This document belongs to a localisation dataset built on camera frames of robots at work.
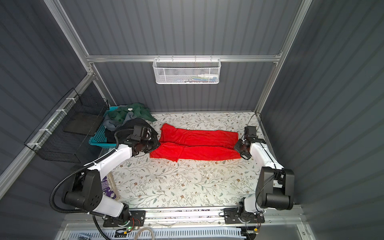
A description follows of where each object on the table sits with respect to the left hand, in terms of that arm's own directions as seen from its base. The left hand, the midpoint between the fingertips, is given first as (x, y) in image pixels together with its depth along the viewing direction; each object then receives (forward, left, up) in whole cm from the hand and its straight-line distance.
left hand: (161, 143), depth 90 cm
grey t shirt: (+13, +31, +3) cm, 34 cm away
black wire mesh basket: (-3, +43, +17) cm, 46 cm away
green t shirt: (+18, +27, +8) cm, 33 cm away
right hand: (-6, -49, -3) cm, 49 cm away
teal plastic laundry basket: (+9, +43, -7) cm, 44 cm away
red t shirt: (+5, -10, -11) cm, 15 cm away
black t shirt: (+15, +22, +1) cm, 26 cm away
